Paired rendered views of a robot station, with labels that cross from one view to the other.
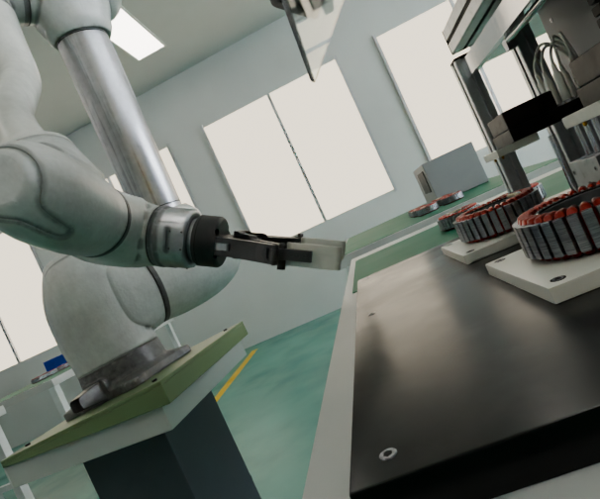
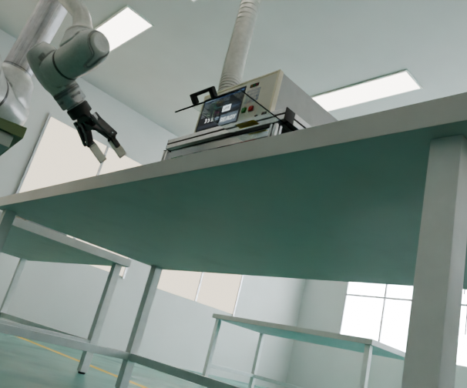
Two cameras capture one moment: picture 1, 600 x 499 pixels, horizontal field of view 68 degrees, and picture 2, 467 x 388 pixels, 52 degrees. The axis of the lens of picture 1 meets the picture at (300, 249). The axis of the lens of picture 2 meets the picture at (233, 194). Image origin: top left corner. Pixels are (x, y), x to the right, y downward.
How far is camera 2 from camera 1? 124 cm
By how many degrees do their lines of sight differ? 51
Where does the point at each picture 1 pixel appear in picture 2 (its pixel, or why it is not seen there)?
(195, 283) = (10, 113)
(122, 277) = (1, 78)
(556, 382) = not seen: hidden behind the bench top
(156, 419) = (6, 138)
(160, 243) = (73, 93)
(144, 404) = (11, 128)
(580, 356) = not seen: hidden behind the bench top
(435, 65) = (65, 171)
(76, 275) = not seen: outside the picture
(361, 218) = not seen: outside the picture
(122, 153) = (37, 39)
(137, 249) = (65, 85)
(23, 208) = (99, 54)
